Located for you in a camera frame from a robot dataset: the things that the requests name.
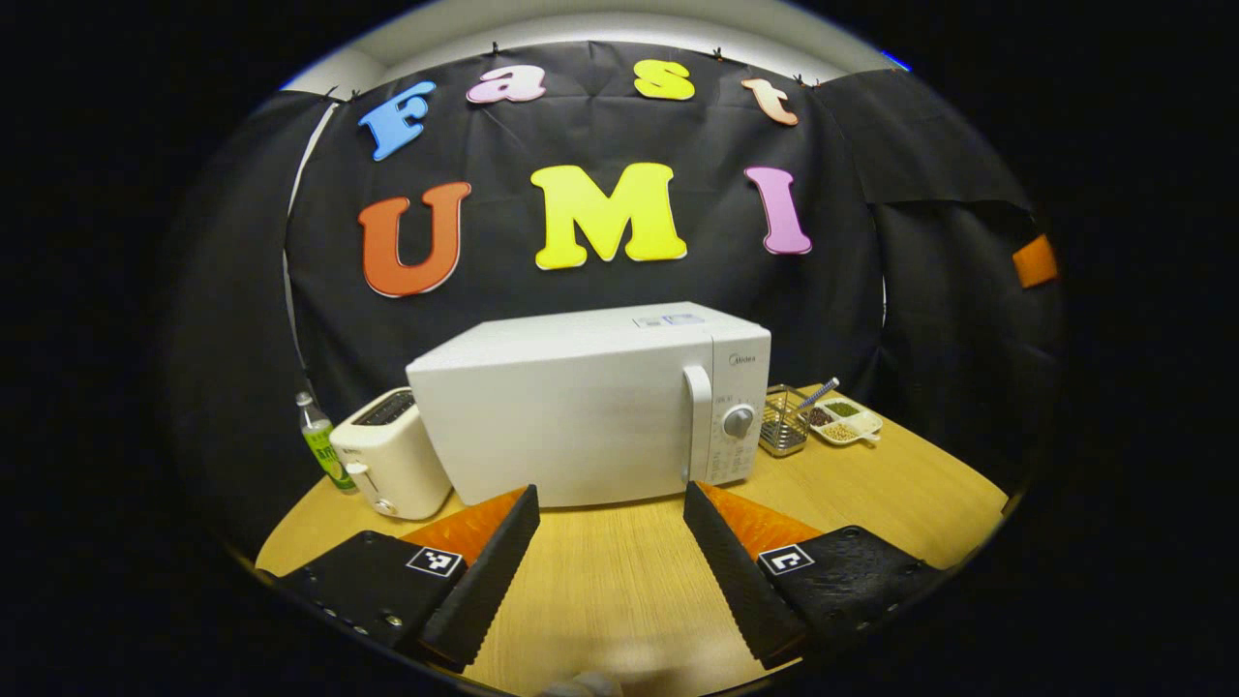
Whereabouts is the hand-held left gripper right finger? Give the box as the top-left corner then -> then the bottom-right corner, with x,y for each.
682,480 -> 950,671

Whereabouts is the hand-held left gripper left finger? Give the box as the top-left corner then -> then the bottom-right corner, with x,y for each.
276,484 -> 541,672

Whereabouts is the white microwave oven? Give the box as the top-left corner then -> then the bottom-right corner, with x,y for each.
406,301 -> 772,509

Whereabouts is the white toaster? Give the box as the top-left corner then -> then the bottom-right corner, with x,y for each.
329,387 -> 454,521

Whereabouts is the white divided dish with beans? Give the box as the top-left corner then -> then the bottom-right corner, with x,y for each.
805,395 -> 884,447

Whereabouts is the green drink bottle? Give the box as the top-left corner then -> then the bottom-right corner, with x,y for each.
295,391 -> 357,493

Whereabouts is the metal wire basket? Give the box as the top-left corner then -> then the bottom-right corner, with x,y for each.
758,384 -> 812,458

